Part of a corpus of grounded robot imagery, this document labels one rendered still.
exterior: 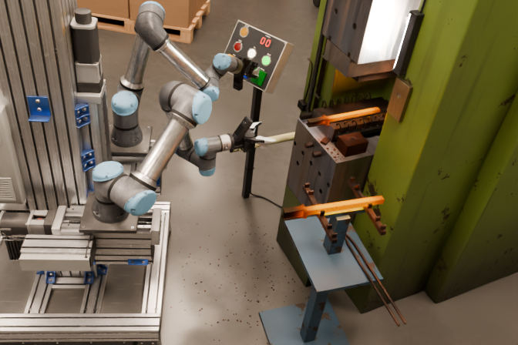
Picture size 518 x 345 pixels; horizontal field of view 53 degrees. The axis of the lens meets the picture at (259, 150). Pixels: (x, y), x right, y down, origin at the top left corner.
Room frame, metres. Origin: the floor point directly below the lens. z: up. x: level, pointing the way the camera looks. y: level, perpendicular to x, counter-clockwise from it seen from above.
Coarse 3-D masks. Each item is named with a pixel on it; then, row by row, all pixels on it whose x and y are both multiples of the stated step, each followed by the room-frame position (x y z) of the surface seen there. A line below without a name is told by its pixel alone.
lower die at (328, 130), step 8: (344, 104) 2.29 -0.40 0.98; (352, 104) 2.30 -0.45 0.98; (360, 104) 2.31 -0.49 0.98; (368, 104) 2.31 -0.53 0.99; (376, 104) 2.32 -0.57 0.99; (384, 104) 2.33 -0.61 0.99; (312, 112) 2.21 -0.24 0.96; (320, 112) 2.17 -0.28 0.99; (328, 112) 2.18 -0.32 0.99; (336, 112) 2.19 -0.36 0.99; (344, 112) 2.18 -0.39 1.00; (376, 112) 2.22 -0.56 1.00; (384, 112) 2.24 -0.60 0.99; (336, 120) 2.11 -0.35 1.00; (344, 120) 2.12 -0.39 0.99; (368, 120) 2.15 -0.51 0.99; (376, 120) 2.16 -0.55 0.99; (384, 120) 2.18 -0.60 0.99; (320, 128) 2.13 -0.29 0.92; (328, 128) 2.08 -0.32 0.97; (336, 128) 2.05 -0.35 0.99; (344, 128) 2.07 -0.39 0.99; (352, 128) 2.09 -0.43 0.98; (360, 128) 2.11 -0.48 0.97; (328, 136) 2.06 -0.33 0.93
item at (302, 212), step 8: (352, 200) 1.58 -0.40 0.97; (360, 200) 1.59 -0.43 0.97; (368, 200) 1.60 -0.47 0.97; (376, 200) 1.60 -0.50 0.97; (384, 200) 1.61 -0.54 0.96; (288, 208) 1.48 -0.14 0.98; (296, 208) 1.48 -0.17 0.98; (304, 208) 1.50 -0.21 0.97; (312, 208) 1.51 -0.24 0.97; (320, 208) 1.51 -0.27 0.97; (328, 208) 1.52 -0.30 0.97; (336, 208) 1.53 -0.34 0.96; (344, 208) 1.55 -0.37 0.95; (352, 208) 1.56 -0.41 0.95; (288, 216) 1.47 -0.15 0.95; (296, 216) 1.48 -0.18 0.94; (304, 216) 1.47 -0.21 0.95
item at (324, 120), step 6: (372, 108) 2.25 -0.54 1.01; (342, 114) 2.15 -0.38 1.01; (348, 114) 2.16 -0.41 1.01; (354, 114) 2.17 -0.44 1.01; (360, 114) 2.18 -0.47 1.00; (312, 120) 2.06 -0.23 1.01; (318, 120) 2.07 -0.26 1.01; (324, 120) 2.08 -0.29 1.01; (330, 120) 2.10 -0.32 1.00; (312, 126) 2.05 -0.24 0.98
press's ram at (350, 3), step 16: (336, 0) 2.20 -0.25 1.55; (352, 0) 2.10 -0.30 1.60; (368, 0) 2.02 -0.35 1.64; (384, 0) 2.02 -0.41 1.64; (400, 0) 2.06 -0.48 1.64; (416, 0) 2.10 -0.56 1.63; (336, 16) 2.18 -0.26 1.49; (352, 16) 2.08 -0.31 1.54; (368, 16) 2.00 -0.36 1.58; (384, 16) 2.03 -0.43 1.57; (400, 16) 2.07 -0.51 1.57; (336, 32) 2.16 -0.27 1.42; (352, 32) 2.06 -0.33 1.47; (368, 32) 2.00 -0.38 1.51; (384, 32) 2.04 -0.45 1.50; (400, 32) 2.09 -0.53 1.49; (352, 48) 2.04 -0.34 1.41; (368, 48) 2.01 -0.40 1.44; (384, 48) 2.05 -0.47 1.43
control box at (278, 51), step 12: (240, 24) 2.64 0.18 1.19; (240, 36) 2.59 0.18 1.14; (252, 36) 2.56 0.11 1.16; (264, 36) 2.53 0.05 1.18; (228, 48) 2.59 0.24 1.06; (240, 48) 2.55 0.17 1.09; (252, 48) 2.52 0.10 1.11; (264, 48) 2.50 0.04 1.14; (276, 48) 2.47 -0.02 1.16; (288, 48) 2.48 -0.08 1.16; (252, 60) 2.48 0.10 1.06; (276, 60) 2.43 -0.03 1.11; (228, 72) 2.50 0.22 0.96; (276, 72) 2.41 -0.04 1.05; (252, 84) 2.40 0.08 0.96; (264, 84) 2.37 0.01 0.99; (276, 84) 2.43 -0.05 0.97
